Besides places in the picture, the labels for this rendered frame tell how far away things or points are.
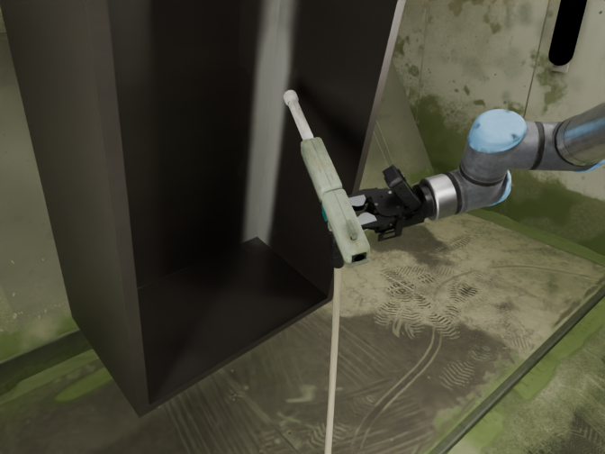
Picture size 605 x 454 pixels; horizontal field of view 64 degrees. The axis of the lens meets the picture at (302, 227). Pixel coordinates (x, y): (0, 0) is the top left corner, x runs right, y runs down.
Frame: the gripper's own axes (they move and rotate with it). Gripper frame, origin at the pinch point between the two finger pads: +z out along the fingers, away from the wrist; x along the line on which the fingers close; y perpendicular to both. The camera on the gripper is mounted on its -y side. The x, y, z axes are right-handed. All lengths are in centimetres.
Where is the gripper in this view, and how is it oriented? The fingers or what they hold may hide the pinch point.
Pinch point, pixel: (332, 218)
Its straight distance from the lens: 94.6
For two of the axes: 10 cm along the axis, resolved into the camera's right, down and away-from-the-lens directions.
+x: -2.8, -7.6, 5.9
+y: 0.4, 6.0, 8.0
